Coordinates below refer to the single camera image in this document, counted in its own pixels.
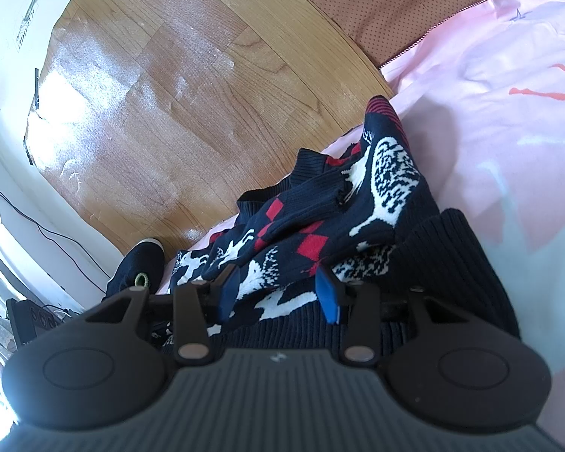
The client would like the brown dotted cushion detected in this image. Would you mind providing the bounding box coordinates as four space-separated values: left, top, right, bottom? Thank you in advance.
289 0 521 69

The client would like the folded black green garment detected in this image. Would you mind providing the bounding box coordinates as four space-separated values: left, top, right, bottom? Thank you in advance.
104 239 166 303

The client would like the pink printed bedsheet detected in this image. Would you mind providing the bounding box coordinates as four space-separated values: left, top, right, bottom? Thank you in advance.
169 0 565 434

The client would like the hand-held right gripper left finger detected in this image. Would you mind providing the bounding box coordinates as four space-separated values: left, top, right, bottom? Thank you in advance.
85 266 241 365

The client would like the navy reindeer print sweater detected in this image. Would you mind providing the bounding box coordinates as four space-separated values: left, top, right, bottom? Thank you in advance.
151 96 521 356

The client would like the wood grain sheet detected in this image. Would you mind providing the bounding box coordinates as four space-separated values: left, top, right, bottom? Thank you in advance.
23 0 396 257

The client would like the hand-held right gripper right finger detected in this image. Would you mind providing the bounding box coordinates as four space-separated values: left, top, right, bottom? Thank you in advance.
315 267 472 367

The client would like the white wall paper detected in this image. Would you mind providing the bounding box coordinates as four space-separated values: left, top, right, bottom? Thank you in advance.
12 0 60 50

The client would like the thin black cable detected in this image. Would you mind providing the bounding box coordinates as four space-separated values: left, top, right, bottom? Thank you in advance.
0 176 114 279

